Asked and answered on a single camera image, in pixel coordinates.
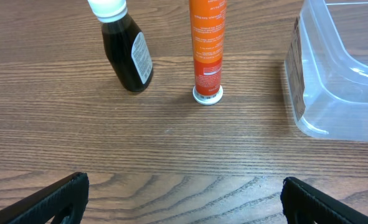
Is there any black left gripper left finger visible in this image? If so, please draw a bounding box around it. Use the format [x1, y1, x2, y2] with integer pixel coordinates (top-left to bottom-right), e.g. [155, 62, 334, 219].
[0, 172, 89, 224]

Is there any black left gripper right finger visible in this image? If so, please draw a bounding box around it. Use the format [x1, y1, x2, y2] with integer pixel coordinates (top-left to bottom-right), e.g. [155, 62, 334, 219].
[280, 177, 368, 224]

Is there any clear plastic container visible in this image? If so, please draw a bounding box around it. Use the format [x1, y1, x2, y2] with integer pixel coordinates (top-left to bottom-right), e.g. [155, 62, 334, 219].
[285, 0, 368, 142]

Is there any dark syrup bottle white cap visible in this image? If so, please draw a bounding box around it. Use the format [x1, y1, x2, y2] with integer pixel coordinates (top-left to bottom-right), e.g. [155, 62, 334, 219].
[88, 0, 153, 92]

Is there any orange tablet tube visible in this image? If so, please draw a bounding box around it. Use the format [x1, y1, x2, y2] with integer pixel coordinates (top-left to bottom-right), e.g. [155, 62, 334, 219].
[189, 0, 227, 106]

